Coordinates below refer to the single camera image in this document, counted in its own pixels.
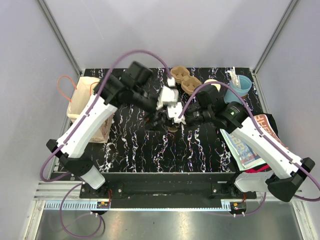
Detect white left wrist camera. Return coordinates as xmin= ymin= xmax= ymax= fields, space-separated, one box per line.
xmin=156 ymin=77 xmax=179 ymax=110

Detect aluminium frame post right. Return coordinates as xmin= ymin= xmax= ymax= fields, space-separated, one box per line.
xmin=252 ymin=0 xmax=300 ymax=75

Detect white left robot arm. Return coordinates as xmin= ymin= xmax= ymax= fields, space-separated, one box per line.
xmin=46 ymin=61 xmax=161 ymax=198

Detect stack of paper cups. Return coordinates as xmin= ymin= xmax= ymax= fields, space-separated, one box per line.
xmin=204 ymin=79 xmax=221 ymax=92

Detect paper bag orange handles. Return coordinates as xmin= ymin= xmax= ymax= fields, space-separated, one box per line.
xmin=56 ymin=75 xmax=115 ymax=144

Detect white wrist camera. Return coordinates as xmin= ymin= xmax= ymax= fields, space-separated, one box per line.
xmin=156 ymin=77 xmax=179 ymax=110
xmin=167 ymin=102 xmax=186 ymax=124

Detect pulp cup carrier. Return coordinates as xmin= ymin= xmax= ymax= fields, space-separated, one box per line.
xmin=170 ymin=66 xmax=202 ymax=96

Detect wrapped stirrers in holder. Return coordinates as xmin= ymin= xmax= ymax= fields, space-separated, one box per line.
xmin=227 ymin=66 xmax=241 ymax=89

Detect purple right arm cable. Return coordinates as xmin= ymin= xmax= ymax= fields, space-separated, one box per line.
xmin=177 ymin=81 xmax=320 ymax=217

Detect aluminium frame post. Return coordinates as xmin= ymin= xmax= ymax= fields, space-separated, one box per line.
xmin=35 ymin=0 xmax=82 ymax=76
xmin=252 ymin=0 xmax=300 ymax=75

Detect single brown paper cup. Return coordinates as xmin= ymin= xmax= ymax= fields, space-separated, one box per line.
xmin=168 ymin=125 xmax=180 ymax=133

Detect blue cup holder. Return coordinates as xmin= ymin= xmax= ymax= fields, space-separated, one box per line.
xmin=223 ymin=75 xmax=252 ymax=104

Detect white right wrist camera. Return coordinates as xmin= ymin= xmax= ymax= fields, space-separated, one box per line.
xmin=167 ymin=102 xmax=186 ymax=124

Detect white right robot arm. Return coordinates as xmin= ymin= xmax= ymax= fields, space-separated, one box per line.
xmin=178 ymin=82 xmax=320 ymax=202

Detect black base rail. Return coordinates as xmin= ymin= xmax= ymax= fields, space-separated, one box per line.
xmin=79 ymin=172 xmax=257 ymax=210

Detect aluminium frame post left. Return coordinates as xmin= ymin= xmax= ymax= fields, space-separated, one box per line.
xmin=35 ymin=0 xmax=82 ymax=76

